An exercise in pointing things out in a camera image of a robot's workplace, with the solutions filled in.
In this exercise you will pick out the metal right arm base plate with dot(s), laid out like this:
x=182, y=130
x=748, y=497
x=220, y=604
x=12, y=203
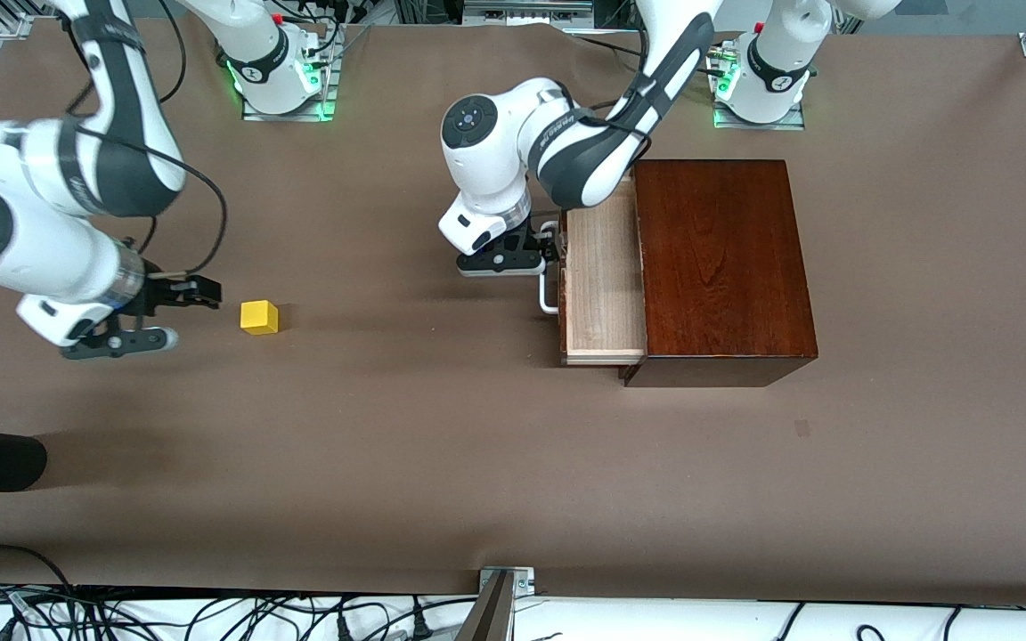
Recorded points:
x=321, y=89

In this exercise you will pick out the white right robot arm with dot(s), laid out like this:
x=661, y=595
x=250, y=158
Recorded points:
x=32, y=178

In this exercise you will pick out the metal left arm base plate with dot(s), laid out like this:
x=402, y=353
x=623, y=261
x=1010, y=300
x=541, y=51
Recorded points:
x=798, y=117

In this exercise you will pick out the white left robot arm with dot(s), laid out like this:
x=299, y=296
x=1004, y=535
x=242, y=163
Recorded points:
x=566, y=151

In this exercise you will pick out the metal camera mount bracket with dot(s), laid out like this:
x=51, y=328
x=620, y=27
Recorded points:
x=500, y=596

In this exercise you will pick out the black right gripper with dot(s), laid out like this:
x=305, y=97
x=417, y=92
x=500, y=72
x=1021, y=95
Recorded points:
x=159, y=294

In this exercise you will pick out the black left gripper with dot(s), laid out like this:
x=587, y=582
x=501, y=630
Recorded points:
x=524, y=238

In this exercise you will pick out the grey device on frame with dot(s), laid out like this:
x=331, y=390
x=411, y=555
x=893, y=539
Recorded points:
x=526, y=11

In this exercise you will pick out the dark brown wooden box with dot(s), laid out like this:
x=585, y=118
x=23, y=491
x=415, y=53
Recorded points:
x=727, y=267

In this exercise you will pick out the wooden drawer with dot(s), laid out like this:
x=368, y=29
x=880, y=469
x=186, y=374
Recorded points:
x=602, y=276

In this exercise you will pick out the yellow cube block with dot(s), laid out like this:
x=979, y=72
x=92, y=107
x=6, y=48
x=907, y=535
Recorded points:
x=259, y=317

